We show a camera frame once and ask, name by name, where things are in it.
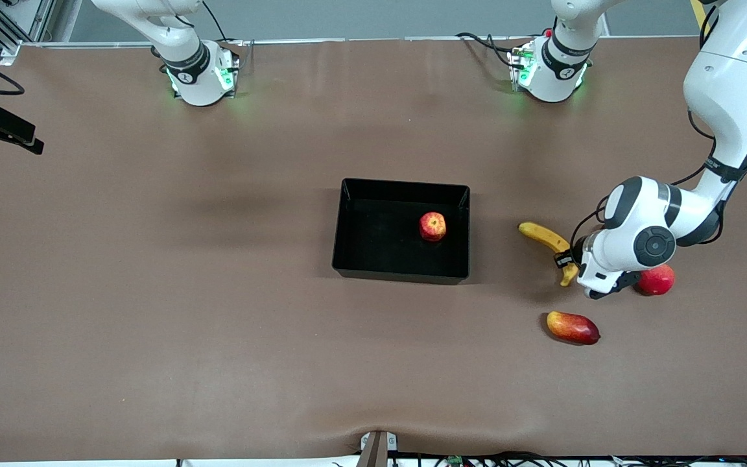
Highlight yellow banana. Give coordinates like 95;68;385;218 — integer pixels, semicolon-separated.
518;221;580;288

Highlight red yellow apple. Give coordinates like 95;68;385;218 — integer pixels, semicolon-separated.
419;211;447;243

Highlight black plastic box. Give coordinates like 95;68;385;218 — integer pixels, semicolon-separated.
331;177;471;286

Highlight red yellow mango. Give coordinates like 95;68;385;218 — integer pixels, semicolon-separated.
546;311;601;346

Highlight brown table mat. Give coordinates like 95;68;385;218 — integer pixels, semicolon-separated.
0;36;747;462

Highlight black right base cable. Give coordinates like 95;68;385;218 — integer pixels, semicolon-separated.
202;0;244;46

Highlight black base cable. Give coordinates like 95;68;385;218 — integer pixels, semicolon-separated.
202;0;244;46
455;31;518;69

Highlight black left base cable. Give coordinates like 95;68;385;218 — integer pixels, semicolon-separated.
455;31;518;69

